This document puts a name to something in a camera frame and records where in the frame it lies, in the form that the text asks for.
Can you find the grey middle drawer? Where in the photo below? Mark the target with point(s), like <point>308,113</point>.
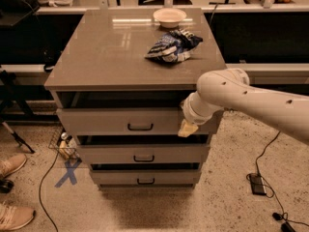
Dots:
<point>144,153</point>

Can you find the grey drawer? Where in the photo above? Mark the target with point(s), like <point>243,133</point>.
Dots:
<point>140,178</point>
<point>144,153</point>
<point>121,121</point>

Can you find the blue white chip bag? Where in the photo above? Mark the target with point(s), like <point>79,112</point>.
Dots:
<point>174,46</point>

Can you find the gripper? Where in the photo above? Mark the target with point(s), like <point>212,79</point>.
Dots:
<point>190,113</point>

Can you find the upper beige sneaker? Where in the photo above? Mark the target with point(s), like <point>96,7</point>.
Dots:
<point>11,165</point>

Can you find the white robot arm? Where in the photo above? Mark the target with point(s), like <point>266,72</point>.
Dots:
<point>230,88</point>

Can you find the grey bottom drawer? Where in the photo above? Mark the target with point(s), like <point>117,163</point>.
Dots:
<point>140,178</point>

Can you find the wire basket with items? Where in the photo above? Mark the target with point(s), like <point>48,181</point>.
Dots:
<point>64,144</point>

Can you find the blue tape cross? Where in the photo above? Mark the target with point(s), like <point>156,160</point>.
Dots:
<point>71,166</point>

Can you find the black round object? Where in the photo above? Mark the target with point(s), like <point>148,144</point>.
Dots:
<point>6,186</point>

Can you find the grey drawer cabinet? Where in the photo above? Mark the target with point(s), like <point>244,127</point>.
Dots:
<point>104,66</point>

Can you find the white bowl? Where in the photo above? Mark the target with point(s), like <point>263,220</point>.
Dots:
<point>169,17</point>

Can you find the grey top drawer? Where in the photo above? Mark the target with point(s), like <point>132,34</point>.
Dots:
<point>121,121</point>

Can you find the black power adapter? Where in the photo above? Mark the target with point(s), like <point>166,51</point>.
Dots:
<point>257,185</point>

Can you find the beige sneaker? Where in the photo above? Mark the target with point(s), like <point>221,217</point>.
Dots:
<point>11,165</point>
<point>13,217</point>

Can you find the lower beige sneaker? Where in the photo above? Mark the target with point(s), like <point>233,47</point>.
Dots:
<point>13,217</point>

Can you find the black tripod leg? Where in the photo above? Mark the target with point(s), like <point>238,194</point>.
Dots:
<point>16,137</point>

